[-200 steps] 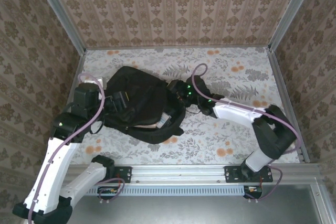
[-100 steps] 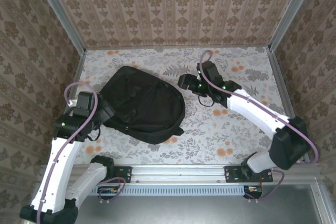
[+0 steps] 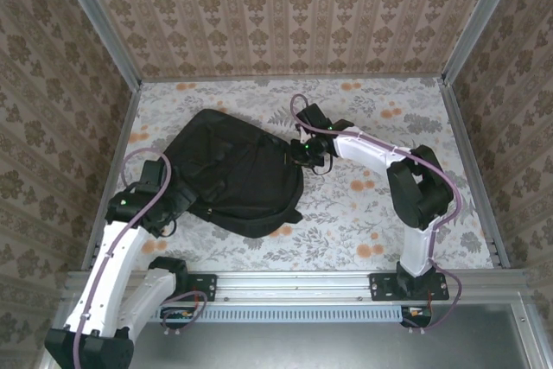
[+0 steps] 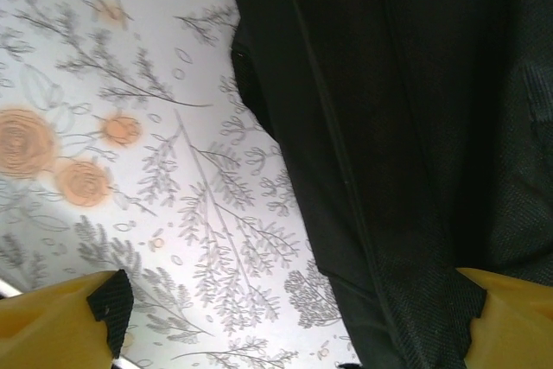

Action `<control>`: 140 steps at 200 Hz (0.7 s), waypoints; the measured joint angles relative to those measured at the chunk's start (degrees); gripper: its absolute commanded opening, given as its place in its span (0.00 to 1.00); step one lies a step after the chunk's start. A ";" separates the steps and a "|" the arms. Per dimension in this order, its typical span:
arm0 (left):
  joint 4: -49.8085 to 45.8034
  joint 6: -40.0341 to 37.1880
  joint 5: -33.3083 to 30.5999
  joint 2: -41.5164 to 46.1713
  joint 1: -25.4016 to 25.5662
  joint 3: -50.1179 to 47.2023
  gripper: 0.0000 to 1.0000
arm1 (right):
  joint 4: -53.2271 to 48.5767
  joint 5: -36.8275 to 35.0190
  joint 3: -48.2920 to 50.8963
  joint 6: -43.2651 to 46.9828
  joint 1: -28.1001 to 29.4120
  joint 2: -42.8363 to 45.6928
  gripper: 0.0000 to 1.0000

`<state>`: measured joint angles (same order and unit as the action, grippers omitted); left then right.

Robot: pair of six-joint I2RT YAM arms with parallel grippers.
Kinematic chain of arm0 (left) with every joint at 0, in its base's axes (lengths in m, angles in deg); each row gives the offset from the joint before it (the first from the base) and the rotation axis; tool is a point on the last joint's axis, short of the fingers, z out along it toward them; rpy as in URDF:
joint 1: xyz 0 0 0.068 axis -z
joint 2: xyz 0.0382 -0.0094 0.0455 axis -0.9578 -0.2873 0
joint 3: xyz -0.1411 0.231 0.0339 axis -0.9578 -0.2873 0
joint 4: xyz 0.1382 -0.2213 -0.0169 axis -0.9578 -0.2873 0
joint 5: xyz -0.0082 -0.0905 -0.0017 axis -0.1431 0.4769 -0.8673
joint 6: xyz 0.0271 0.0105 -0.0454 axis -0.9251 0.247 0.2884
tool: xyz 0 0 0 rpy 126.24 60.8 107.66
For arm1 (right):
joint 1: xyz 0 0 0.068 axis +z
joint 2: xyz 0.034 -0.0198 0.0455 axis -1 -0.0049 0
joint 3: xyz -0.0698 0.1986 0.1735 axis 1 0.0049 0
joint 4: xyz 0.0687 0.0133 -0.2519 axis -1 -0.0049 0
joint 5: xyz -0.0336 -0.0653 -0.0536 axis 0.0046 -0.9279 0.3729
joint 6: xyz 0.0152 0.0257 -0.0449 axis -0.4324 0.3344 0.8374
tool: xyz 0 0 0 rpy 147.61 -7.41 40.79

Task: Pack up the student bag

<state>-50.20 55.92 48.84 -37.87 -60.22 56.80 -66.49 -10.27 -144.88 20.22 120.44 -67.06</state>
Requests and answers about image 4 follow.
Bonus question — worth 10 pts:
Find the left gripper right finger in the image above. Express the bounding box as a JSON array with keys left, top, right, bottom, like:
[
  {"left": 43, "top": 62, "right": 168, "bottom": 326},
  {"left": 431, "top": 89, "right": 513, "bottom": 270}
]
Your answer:
[{"left": 456, "top": 268, "right": 553, "bottom": 369}]

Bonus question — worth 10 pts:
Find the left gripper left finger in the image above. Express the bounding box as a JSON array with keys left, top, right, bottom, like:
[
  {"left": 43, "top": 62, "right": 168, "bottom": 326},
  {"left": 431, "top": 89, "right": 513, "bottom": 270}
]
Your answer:
[{"left": 0, "top": 269, "right": 134, "bottom": 369}]

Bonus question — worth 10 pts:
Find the black backpack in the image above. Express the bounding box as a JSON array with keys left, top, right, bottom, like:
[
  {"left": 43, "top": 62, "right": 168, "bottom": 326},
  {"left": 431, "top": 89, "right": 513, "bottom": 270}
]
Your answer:
[{"left": 226, "top": 0, "right": 553, "bottom": 369}]

